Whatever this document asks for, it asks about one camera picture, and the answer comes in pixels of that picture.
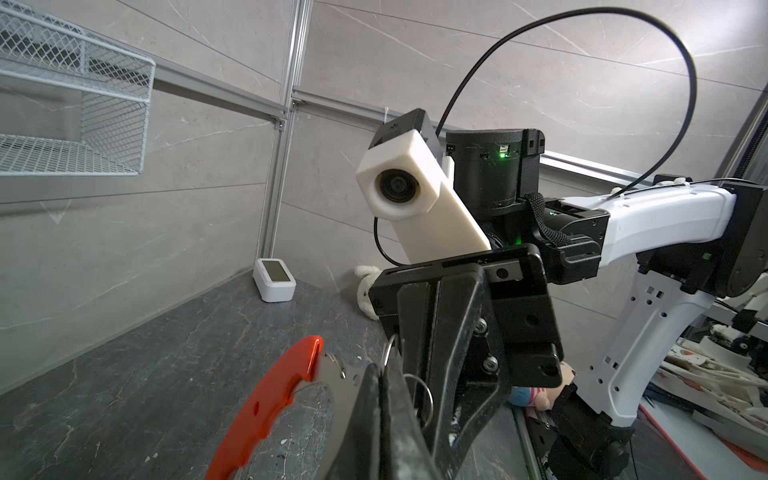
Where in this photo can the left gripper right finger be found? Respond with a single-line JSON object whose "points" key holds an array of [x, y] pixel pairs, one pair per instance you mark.
{"points": [[403, 451]]}

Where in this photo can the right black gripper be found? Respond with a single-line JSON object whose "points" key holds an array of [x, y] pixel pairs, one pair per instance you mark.
{"points": [[491, 324]]}

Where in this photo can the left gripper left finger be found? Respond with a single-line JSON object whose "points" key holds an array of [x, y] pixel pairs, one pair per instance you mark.
{"points": [[358, 456]]}

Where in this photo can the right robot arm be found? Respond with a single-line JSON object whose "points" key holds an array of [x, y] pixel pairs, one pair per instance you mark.
{"points": [[695, 242]]}

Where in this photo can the white plush dog toy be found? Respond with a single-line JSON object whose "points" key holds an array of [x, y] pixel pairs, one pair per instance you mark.
{"points": [[367, 276]]}

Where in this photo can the beige plush doll striped shirt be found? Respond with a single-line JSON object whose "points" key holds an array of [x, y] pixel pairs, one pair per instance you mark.
{"points": [[542, 399]]}

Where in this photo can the white digital timer device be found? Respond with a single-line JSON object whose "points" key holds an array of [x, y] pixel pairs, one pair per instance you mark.
{"points": [[274, 282]]}

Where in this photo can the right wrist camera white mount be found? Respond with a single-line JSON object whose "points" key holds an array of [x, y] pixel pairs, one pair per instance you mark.
{"points": [[402, 178]]}

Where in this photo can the white wire mesh basket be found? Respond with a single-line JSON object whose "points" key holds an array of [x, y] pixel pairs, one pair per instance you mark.
{"points": [[72, 102]]}

